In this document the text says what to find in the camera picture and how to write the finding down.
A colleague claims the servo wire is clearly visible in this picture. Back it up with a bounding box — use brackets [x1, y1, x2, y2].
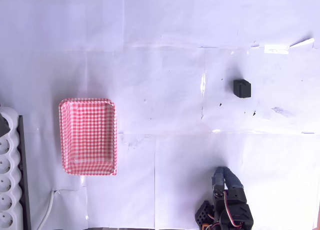
[223, 189, 243, 227]

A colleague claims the white power strip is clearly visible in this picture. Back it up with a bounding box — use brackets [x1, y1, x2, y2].
[0, 106, 23, 230]

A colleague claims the red checkered paper tray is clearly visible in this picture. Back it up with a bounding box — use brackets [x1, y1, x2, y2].
[58, 97, 118, 176]

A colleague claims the shiny clear tape piece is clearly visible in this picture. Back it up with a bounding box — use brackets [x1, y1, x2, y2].
[264, 44, 290, 55]

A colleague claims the white power cable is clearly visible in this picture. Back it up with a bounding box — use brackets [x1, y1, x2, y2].
[36, 189, 56, 230]

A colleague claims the white stick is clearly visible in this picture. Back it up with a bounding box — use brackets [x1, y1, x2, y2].
[287, 38, 315, 50]

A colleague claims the black servo block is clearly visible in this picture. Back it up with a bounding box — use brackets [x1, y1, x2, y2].
[233, 79, 252, 99]

